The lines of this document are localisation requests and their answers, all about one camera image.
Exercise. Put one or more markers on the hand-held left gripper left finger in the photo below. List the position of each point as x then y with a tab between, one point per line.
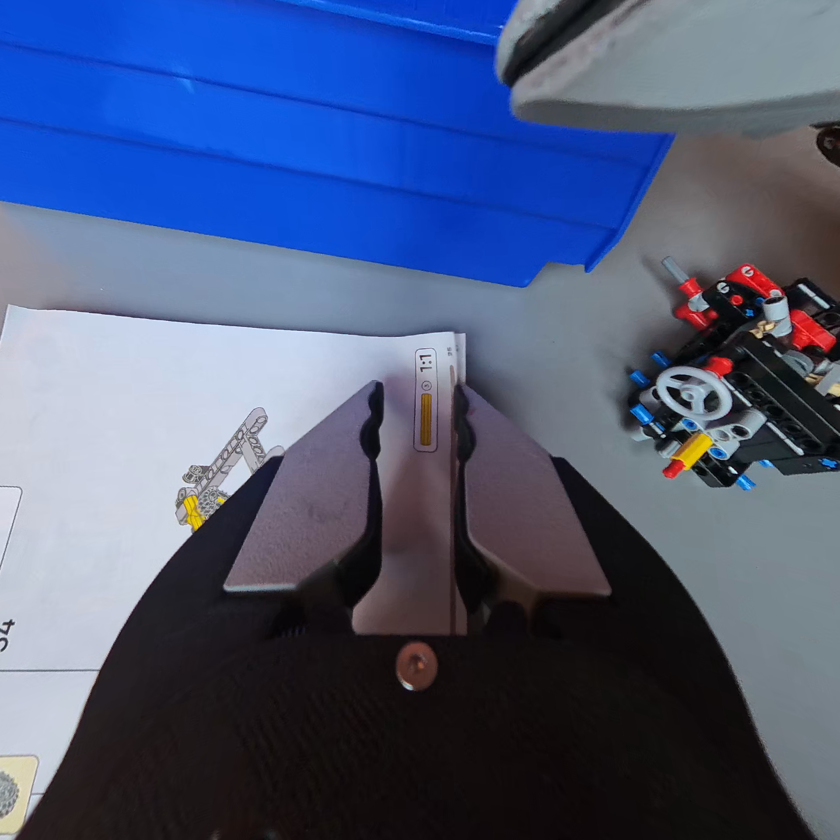
308	518

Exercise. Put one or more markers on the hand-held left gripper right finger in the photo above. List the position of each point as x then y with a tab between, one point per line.
531	518

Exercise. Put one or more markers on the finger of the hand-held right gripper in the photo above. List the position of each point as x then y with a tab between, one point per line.
531	26
689	79

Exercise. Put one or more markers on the lego instruction booklet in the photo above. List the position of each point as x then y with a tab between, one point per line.
131	394

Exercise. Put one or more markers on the partly built lego model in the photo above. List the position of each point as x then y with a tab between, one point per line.
754	394

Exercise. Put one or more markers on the blue plastic storage bin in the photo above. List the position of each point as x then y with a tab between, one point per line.
262	131

